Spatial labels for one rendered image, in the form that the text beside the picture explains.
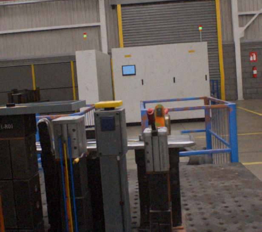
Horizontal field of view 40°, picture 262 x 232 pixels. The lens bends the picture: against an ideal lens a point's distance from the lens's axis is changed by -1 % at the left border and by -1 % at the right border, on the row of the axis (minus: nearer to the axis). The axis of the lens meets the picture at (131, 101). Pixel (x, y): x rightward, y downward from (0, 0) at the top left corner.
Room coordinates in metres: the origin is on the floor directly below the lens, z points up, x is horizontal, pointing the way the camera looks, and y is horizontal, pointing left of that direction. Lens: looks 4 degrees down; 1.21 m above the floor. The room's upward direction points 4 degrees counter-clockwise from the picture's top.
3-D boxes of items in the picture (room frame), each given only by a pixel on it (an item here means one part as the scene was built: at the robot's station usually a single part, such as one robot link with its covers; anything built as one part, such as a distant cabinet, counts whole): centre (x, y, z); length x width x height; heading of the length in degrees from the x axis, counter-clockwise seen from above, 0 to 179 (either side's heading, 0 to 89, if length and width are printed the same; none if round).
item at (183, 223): (1.21, -0.13, 0.84); 0.18 x 0.06 x 0.29; 173
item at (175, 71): (9.29, -0.81, 1.22); 2.40 x 0.54 x 2.45; 88
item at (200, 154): (3.58, -0.49, 0.47); 1.20 x 0.80 x 0.95; 178
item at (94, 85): (10.29, 0.95, 1.22); 2.40 x 0.54 x 2.45; 174
